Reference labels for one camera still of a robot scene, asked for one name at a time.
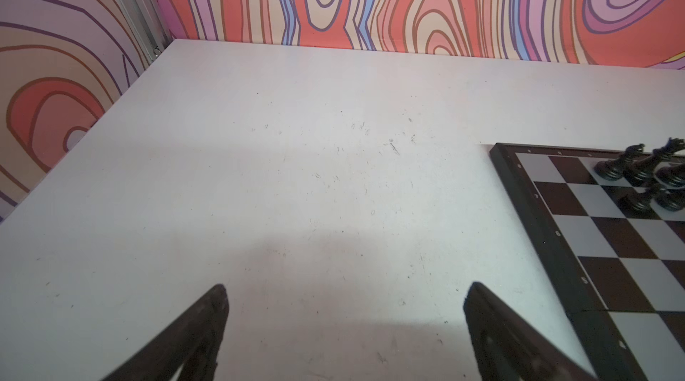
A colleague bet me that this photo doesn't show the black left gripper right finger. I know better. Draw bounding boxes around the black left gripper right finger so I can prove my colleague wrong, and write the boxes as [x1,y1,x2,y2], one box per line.
[463,282,595,380]

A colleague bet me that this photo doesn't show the black chess pawn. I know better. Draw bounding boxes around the black chess pawn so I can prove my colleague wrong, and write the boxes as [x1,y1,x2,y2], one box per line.
[618,183,665,214]
[656,189,685,213]

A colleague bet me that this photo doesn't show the black chess knight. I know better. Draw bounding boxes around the black chess knight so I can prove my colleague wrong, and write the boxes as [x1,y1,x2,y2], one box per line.
[593,144,645,181]

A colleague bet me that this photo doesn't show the black white chess board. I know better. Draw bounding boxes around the black white chess board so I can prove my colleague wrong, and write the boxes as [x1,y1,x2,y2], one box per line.
[490,143,684,380]

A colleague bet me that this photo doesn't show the black chess piece back row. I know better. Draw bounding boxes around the black chess piece back row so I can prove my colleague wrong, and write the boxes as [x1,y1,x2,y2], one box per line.
[655,163,685,188]

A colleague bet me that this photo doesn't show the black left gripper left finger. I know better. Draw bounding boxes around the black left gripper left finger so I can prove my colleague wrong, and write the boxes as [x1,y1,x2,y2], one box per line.
[105,284,229,380]

